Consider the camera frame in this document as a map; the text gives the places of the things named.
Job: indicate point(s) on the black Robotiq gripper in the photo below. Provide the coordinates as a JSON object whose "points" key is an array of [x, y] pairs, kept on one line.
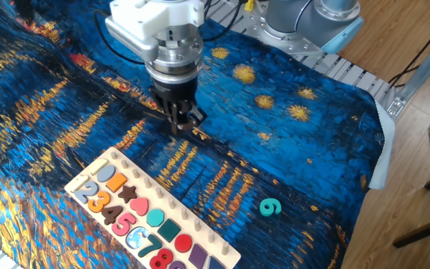
{"points": [[175, 91]]}

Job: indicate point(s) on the teal number six piece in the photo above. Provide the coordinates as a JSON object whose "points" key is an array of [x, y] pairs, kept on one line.
{"points": [[269, 207]]}

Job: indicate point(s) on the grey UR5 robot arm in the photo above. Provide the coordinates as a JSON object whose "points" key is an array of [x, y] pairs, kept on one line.
{"points": [[144, 18]]}

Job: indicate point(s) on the wooden number shape puzzle board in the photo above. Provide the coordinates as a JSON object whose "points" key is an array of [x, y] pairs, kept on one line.
{"points": [[146, 194]]}

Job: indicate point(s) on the orange rectangle shape piece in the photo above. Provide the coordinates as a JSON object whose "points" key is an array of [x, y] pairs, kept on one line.
{"points": [[116, 182]]}

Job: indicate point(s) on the brown star shape piece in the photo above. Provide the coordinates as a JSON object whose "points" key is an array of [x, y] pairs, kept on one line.
{"points": [[127, 194]]}

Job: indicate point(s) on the grey-blue oval shape piece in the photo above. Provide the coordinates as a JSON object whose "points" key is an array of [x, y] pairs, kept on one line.
{"points": [[106, 173]]}

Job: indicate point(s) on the pink heart shape piece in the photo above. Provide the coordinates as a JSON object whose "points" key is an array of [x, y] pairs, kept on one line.
{"points": [[139, 206]]}

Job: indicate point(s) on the cream semicircle shape piece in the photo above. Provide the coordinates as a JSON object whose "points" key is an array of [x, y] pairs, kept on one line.
{"points": [[98, 167]]}

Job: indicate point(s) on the teal hexagon shape piece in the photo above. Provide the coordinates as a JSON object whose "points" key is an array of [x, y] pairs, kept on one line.
{"points": [[155, 217]]}

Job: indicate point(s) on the red circle shape piece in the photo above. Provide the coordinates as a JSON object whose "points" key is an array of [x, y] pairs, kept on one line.
{"points": [[183, 243]]}

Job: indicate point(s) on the purple trapezoid shape piece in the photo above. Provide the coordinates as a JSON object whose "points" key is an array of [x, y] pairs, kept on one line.
{"points": [[198, 257]]}

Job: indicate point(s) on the navy triangle shape piece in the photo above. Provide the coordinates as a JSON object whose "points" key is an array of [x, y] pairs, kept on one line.
{"points": [[215, 264]]}

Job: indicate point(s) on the wooden peg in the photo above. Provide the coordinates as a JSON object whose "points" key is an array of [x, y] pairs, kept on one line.
{"points": [[159, 193], [225, 248], [211, 236], [184, 213], [136, 173], [197, 225], [124, 164], [147, 182], [113, 155], [171, 203]]}

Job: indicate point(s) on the starry night print tablecloth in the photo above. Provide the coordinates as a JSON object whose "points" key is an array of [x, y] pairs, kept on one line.
{"points": [[274, 149]]}

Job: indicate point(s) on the dark green square piece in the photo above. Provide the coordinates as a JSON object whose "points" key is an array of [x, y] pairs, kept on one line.
{"points": [[169, 230]]}

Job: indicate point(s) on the orange number three piece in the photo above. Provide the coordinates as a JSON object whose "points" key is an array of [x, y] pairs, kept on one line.
{"points": [[105, 198]]}

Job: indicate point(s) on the grey-blue number two piece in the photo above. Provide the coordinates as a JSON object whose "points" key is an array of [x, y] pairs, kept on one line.
{"points": [[90, 188]]}

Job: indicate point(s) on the brown number four piece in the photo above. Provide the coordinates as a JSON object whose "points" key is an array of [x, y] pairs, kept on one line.
{"points": [[115, 213]]}

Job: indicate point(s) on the cream number one piece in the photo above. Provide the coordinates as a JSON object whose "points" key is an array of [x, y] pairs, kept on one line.
{"points": [[80, 184]]}

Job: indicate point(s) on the pink number five piece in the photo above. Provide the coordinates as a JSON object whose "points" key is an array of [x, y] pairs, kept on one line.
{"points": [[119, 228]]}

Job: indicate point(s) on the dark green number seven piece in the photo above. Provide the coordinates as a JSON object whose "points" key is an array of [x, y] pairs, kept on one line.
{"points": [[154, 243]]}

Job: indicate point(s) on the yellow plastic clip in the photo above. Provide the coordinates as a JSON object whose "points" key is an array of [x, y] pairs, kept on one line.
{"points": [[249, 5]]}

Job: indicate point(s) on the red number eight piece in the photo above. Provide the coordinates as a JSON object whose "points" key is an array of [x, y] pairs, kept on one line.
{"points": [[161, 259]]}

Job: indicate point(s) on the purple number nine piece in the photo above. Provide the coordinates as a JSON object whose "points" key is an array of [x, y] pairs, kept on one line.
{"points": [[177, 266]]}

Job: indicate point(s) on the white under cloth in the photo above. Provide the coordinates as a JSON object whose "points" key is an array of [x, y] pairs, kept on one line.
{"points": [[384, 157]]}

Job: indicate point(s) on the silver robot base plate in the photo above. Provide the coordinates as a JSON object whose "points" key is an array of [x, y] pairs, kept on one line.
{"points": [[293, 45]]}

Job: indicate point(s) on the aluminium frame bar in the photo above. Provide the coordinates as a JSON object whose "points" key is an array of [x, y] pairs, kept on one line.
{"points": [[420, 74]]}

